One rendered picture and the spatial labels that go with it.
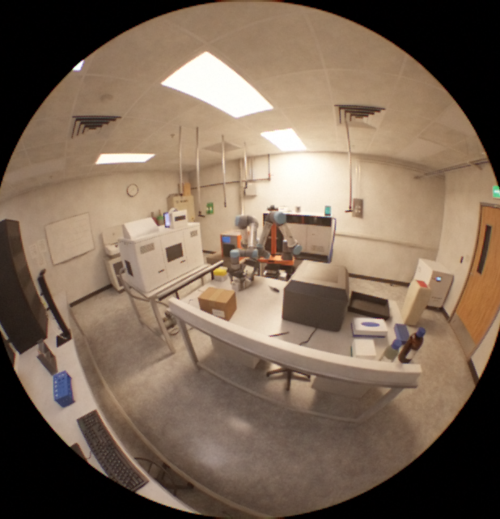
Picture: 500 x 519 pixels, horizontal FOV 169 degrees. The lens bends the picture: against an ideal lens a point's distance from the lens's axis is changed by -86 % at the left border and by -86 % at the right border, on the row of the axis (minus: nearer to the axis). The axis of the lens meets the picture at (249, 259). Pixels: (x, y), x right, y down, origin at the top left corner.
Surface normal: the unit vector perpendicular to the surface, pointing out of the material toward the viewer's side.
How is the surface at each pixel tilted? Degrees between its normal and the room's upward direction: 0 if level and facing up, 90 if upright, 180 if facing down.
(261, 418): 0
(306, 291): 51
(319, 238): 90
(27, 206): 90
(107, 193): 90
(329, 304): 90
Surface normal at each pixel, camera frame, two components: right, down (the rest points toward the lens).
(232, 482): -0.04, -0.94
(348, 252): -0.49, 0.32
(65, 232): 0.87, 0.15
